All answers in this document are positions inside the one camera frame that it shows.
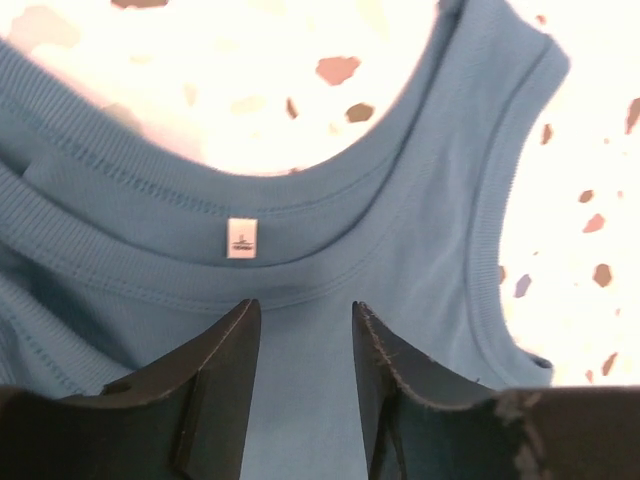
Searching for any blue tank top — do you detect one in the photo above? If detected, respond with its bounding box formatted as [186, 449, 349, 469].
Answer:
[1, 1, 568, 479]

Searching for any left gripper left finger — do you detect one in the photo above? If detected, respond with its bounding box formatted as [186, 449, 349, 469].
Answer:
[1, 300, 261, 480]

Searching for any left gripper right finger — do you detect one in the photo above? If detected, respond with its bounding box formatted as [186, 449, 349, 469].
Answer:
[352, 302, 639, 480]

